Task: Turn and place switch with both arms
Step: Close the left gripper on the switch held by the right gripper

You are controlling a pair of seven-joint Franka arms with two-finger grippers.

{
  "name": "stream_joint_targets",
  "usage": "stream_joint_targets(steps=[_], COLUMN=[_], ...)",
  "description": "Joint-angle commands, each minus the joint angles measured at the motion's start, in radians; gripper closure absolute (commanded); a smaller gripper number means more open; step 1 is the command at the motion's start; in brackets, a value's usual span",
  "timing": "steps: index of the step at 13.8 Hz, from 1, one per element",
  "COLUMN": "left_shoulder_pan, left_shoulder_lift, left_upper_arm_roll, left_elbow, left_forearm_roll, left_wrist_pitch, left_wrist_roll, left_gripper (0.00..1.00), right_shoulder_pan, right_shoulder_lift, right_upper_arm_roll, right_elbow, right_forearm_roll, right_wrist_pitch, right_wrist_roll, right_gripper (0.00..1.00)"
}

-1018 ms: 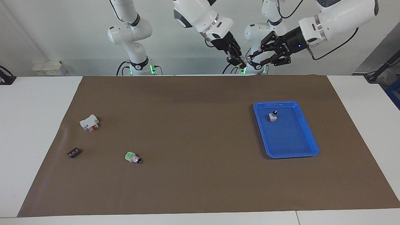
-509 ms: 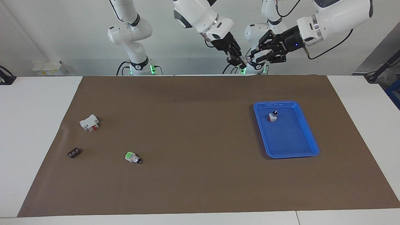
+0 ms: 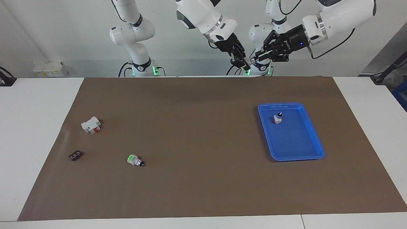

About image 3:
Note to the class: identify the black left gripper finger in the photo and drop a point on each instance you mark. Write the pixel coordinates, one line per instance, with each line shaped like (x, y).
(273, 56)
(273, 39)

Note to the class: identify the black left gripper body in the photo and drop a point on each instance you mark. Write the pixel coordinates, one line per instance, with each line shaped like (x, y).
(297, 38)

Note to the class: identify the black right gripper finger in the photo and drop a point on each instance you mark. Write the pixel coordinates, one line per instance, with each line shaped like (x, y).
(236, 62)
(246, 63)

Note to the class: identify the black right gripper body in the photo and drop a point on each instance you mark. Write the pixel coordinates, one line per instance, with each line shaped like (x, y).
(226, 43)

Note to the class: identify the selector switch orange base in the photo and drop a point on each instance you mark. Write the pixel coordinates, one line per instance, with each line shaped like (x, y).
(252, 60)

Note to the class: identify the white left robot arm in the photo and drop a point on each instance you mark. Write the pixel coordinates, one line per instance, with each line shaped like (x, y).
(343, 16)

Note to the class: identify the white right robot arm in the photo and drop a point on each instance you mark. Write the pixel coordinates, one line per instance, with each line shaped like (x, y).
(133, 35)

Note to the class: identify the brown table mat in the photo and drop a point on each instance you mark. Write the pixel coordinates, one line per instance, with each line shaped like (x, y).
(203, 143)

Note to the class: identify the blue plastic tray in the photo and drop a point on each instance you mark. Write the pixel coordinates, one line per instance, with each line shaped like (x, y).
(295, 143)

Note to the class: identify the black stand pole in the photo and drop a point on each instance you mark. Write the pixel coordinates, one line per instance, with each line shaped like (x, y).
(389, 68)

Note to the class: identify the blue crate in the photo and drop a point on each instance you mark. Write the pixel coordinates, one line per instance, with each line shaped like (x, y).
(401, 95)

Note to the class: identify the white circuit breaker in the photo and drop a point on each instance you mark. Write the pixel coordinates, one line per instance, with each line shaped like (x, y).
(90, 125)

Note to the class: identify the white box with yellow label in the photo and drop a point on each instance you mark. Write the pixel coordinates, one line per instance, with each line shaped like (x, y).
(47, 69)

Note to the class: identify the small dark electronic component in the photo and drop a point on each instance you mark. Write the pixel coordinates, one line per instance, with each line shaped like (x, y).
(75, 156)

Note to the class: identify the selector switch red base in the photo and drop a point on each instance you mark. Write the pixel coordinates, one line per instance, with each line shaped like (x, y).
(277, 119)

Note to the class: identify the selector switch green base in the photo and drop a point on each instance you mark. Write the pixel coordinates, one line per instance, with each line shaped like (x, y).
(133, 159)

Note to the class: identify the black clamp mount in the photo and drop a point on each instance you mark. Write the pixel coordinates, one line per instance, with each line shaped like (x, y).
(6, 79)

